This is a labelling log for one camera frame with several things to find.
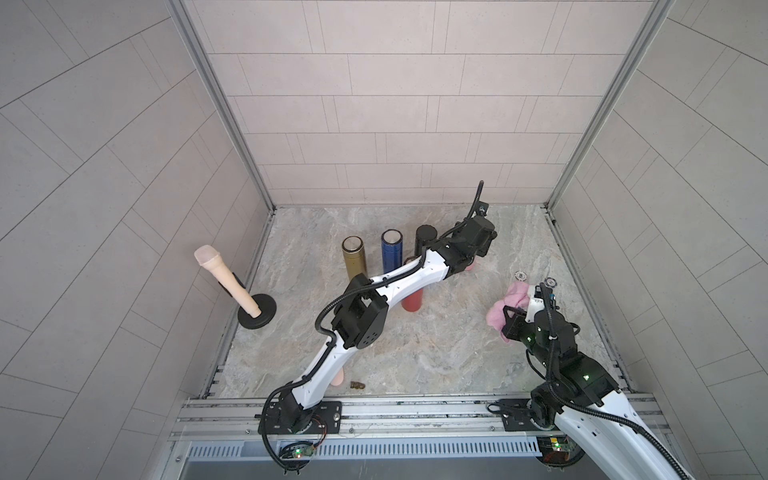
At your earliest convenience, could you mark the pink cloth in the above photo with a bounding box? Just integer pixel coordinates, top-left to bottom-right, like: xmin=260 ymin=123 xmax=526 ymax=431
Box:
xmin=486 ymin=281 xmax=531 ymax=343

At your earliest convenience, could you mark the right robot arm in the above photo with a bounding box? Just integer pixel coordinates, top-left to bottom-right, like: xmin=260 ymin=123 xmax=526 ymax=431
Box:
xmin=486 ymin=281 xmax=692 ymax=479

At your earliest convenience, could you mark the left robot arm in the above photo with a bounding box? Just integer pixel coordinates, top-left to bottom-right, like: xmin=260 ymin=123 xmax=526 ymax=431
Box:
xmin=259 ymin=202 xmax=497 ymax=436

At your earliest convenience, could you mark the black thermos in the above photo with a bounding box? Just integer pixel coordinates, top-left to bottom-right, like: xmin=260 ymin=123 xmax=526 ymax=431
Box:
xmin=414 ymin=224 xmax=438 ymax=257

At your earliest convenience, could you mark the blue thermos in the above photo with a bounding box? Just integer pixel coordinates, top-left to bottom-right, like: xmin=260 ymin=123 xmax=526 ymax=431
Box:
xmin=381 ymin=229 xmax=403 ymax=273

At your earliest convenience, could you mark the red thermos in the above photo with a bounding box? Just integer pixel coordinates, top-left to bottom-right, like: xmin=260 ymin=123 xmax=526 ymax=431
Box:
xmin=401 ymin=289 xmax=424 ymax=313

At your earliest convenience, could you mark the gold thermos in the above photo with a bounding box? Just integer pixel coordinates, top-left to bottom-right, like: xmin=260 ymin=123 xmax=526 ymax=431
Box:
xmin=341 ymin=235 xmax=368 ymax=280

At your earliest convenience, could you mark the right circuit board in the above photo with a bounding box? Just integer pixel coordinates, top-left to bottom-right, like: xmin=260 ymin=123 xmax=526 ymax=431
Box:
xmin=536 ymin=436 xmax=572 ymax=465

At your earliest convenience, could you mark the circuit board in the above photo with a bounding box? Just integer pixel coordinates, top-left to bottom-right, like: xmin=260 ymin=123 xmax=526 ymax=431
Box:
xmin=279 ymin=441 xmax=316 ymax=462
xmin=536 ymin=436 xmax=572 ymax=465

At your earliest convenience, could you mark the pink oval soap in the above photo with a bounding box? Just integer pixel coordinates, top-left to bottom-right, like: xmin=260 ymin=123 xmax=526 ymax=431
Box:
xmin=330 ymin=368 xmax=345 ymax=387

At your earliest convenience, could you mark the beige microphone-shaped holder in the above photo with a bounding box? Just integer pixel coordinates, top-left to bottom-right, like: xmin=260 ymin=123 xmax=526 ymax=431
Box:
xmin=194 ymin=245 xmax=277 ymax=330

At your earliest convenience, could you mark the left circuit board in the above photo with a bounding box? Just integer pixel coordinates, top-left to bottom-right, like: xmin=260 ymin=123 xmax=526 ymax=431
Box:
xmin=279 ymin=441 xmax=316 ymax=462

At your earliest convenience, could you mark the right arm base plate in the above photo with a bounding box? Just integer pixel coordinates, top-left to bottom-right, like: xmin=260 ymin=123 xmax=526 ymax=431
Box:
xmin=486 ymin=398 xmax=558 ymax=432

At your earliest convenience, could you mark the aluminium front rail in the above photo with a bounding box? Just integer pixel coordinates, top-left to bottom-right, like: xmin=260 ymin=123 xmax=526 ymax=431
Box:
xmin=170 ymin=392 xmax=670 ymax=444

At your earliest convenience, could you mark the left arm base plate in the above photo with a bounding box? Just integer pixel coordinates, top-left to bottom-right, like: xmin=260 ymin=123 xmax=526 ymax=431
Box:
xmin=258 ymin=401 xmax=342 ymax=435

